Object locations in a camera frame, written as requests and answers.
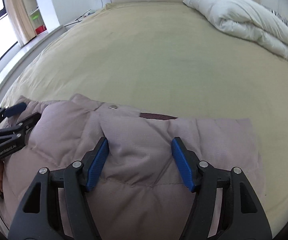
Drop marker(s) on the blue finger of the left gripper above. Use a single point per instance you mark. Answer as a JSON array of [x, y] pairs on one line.
[[14, 110], [29, 122]]

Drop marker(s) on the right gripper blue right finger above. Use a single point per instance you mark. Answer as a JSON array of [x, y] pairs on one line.
[[187, 164]]

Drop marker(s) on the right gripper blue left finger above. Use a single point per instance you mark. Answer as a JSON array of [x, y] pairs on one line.
[[93, 163]]

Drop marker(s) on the mauve hooded puffer coat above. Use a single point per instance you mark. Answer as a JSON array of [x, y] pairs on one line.
[[140, 193]]

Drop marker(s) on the red box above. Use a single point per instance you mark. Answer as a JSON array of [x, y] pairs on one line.
[[40, 29]]

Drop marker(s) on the beige curtain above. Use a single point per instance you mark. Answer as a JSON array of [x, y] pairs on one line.
[[20, 21]]

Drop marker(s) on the white nightstand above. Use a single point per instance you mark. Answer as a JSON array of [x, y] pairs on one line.
[[80, 18]]

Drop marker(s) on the green box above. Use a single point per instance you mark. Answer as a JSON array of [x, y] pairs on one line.
[[35, 16]]

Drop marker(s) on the beige bed sheet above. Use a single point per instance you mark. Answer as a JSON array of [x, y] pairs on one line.
[[167, 59]]

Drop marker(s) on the white folded duvet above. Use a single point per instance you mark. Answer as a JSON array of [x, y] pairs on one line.
[[247, 20]]

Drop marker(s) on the zebra print pillow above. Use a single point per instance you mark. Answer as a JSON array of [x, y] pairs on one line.
[[278, 15]]

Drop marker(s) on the white wall shelf unit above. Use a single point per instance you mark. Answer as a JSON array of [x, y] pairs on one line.
[[32, 6]]

